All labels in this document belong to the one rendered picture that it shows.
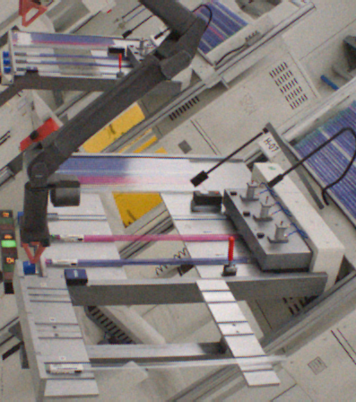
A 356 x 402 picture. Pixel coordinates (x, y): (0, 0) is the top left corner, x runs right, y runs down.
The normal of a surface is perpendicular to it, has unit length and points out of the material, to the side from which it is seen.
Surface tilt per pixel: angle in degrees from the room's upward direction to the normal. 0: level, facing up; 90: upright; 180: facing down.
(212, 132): 90
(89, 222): 48
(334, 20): 90
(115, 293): 90
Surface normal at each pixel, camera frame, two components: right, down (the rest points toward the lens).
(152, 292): 0.25, 0.48
